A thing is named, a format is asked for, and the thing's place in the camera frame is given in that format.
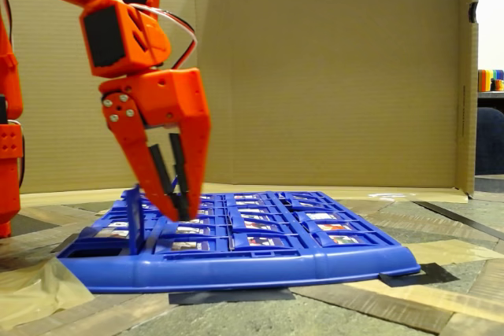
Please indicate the Mr Mist flap tile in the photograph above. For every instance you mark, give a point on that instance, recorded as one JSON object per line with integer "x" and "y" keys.
{"x": 321, "y": 216}

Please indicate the brown cardboard box wall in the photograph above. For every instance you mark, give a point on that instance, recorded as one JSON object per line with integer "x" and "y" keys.
{"x": 315, "y": 76}

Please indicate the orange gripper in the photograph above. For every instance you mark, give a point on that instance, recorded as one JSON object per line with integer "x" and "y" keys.
{"x": 165, "y": 94}

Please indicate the black tape patch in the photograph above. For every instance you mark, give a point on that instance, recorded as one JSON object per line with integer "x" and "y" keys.
{"x": 425, "y": 275}

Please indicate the bearded man portrait flap tile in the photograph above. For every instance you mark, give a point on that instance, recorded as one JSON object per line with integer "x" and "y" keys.
{"x": 135, "y": 222}

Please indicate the dark blue chair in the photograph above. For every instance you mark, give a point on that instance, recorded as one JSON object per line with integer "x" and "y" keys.
{"x": 490, "y": 139}

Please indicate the blue plastic game board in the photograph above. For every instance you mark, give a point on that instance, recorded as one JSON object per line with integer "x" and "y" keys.
{"x": 236, "y": 273}

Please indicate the Bubbles flap tile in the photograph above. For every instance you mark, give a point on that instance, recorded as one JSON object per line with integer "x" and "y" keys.
{"x": 332, "y": 227}

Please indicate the flat brown tape patch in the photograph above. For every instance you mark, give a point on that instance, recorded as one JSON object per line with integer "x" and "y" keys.
{"x": 453, "y": 251}

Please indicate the Ultrasonic flap tile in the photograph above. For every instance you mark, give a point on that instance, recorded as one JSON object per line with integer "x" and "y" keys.
{"x": 262, "y": 241}

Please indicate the Thundershock flap tile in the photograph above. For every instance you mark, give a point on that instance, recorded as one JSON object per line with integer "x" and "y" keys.
{"x": 250, "y": 216}

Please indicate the Blastroid flap tile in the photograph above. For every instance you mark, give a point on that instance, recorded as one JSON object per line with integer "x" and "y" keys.
{"x": 118, "y": 224}

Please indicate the colourful stacked objects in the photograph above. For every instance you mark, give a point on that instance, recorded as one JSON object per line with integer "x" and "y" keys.
{"x": 490, "y": 80}

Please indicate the large crumpled brown tape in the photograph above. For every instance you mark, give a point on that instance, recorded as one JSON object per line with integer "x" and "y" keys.
{"x": 35, "y": 292}

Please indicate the faded print flap tile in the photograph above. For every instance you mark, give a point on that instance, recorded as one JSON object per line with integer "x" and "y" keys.
{"x": 189, "y": 245}

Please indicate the Swapshift flap tile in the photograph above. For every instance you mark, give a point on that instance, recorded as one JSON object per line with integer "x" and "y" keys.
{"x": 342, "y": 240}

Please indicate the Shadow Ninja flap tile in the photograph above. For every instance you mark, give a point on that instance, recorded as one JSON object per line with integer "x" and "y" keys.
{"x": 112, "y": 233}

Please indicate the glossy grey tape strip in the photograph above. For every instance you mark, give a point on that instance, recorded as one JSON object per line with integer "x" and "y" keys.
{"x": 232, "y": 296}

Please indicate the Safeguard flap tile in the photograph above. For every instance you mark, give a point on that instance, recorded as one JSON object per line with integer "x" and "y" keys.
{"x": 256, "y": 226}

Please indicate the Sir Stretch flap tile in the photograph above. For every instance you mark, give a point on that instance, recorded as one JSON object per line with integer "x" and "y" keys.
{"x": 191, "y": 230}

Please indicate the long thin black tape strip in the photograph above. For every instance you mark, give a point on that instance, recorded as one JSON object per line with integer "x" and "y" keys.
{"x": 464, "y": 221}

